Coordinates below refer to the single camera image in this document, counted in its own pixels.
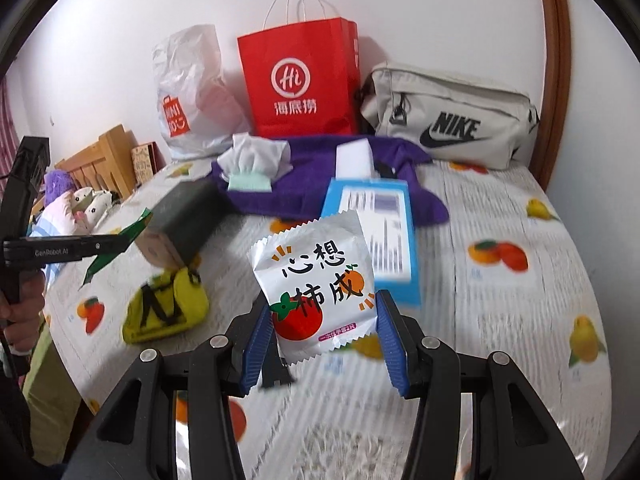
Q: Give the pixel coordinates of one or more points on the white persimmon print packet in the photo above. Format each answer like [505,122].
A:
[320,280]

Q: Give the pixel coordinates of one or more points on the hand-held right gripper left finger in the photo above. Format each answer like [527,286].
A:
[257,345]

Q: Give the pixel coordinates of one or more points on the dark green box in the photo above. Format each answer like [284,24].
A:
[190,215]

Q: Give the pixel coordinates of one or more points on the red paper bag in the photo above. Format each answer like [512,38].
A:
[300,80]

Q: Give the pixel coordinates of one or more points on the white sponge block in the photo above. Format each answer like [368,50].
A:
[355,160]

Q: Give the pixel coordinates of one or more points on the plush toys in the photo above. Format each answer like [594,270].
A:
[92,207]

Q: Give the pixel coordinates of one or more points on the green tissue pack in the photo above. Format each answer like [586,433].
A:
[250,170]

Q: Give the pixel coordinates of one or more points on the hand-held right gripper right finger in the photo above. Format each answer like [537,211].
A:
[392,345]

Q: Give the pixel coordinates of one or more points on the grey waist bag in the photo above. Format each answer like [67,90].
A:
[450,110]

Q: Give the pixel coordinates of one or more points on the wooden headboard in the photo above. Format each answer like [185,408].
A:
[95,160]

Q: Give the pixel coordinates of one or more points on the fruit print tablecloth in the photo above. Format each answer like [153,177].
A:
[500,285]

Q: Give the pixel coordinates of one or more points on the white plastic shopping bag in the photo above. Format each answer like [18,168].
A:
[195,90]

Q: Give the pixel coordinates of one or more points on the purple plush toy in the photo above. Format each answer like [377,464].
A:
[59,185]

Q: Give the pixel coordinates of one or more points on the brown patterned book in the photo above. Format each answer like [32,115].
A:
[147,162]

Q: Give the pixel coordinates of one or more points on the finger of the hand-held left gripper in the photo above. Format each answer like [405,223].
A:
[112,247]
[100,267]

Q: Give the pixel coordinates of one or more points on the person's left hand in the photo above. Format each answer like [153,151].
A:
[27,310]

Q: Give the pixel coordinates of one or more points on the purple towel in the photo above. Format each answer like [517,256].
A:
[310,200]

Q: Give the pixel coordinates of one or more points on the green bedsheet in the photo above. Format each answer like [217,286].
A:
[50,385]

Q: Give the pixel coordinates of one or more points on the blue box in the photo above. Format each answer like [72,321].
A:
[395,240]

